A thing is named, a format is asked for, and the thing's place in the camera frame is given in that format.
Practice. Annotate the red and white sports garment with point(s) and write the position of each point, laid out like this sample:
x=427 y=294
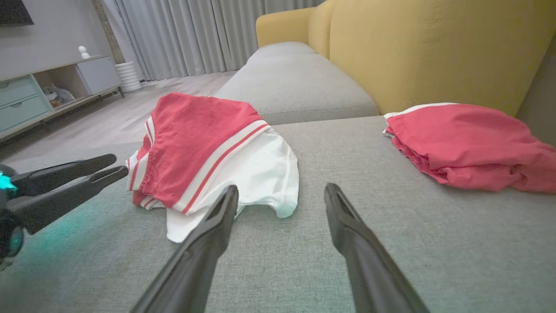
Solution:
x=195 y=143

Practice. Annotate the white ribbed floor vase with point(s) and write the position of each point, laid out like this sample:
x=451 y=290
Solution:
x=129 y=77

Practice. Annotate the black wall television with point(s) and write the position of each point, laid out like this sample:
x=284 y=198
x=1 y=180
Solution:
x=13 y=11

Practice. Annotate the grey soft toy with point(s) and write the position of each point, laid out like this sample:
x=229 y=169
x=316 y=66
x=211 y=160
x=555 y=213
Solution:
x=61 y=94

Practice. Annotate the yellow sofa armrest end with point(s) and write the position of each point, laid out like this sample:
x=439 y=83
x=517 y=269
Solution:
x=282 y=26

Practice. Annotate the folded red garment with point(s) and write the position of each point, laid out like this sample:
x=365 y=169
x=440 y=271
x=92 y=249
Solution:
x=469 y=143

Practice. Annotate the long cabinet with teal drawers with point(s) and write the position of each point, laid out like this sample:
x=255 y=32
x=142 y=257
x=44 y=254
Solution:
x=97 y=74

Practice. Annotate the large yellow sofa back cushion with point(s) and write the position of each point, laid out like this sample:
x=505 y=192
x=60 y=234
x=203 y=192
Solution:
x=434 y=52

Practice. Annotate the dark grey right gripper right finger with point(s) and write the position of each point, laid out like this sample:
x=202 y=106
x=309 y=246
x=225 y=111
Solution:
x=369 y=265

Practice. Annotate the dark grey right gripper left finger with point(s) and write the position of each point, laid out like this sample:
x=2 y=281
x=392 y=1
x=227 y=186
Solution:
x=195 y=261

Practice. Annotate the grey sofa seat cushion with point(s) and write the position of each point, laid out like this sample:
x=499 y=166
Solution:
x=295 y=87
x=280 y=48

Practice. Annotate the grey sofa chaise seat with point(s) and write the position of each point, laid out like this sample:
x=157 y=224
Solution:
x=347 y=243

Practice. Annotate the grey pleated curtain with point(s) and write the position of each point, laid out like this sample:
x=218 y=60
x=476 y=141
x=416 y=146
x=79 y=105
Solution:
x=195 y=34

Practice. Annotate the small white figurine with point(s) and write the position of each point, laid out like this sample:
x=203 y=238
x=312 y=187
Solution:
x=83 y=52

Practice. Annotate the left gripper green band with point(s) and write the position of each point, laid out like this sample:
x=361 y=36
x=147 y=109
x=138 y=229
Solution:
x=8 y=234

